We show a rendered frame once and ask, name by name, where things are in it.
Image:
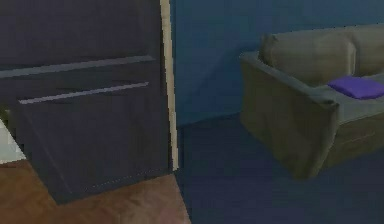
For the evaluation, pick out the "dark grey fridge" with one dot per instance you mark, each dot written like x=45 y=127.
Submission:
x=93 y=133

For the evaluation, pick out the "olive green sofa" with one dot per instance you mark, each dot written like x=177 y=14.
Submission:
x=293 y=126

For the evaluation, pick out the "purple cushion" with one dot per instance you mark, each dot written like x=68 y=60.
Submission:
x=358 y=86

